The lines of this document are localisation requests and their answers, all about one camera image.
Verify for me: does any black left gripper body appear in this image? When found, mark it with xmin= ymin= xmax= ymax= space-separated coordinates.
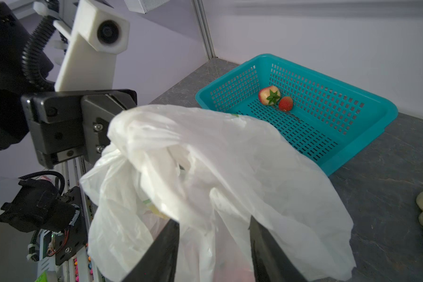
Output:
xmin=21 ymin=89 xmax=137 ymax=169

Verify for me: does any white wire mesh box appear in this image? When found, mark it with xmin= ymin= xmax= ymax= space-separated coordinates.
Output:
xmin=125 ymin=0 xmax=169 ymax=14

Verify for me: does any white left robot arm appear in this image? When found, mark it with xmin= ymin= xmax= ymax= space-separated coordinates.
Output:
xmin=0 ymin=1 xmax=137 ymax=169

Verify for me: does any small red fake lychee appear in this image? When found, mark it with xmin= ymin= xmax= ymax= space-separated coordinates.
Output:
xmin=278 ymin=96 xmax=294 ymax=112

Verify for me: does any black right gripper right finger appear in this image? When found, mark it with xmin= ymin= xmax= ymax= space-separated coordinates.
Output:
xmin=249 ymin=217 xmax=307 ymax=282

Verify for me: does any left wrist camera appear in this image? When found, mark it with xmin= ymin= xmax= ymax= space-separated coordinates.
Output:
xmin=55 ymin=1 xmax=130 ymax=92

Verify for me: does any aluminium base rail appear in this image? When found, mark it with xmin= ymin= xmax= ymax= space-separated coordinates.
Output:
xmin=0 ymin=156 xmax=106 ymax=282

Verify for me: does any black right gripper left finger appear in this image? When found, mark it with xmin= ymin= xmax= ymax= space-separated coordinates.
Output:
xmin=123 ymin=220 xmax=180 ymax=282

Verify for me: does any teal plastic basket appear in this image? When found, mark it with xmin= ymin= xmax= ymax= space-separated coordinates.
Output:
xmin=196 ymin=54 xmax=398 ymax=175

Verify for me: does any white plastic bag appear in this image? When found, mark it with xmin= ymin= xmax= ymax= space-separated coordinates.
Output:
xmin=80 ymin=105 xmax=356 ymax=282

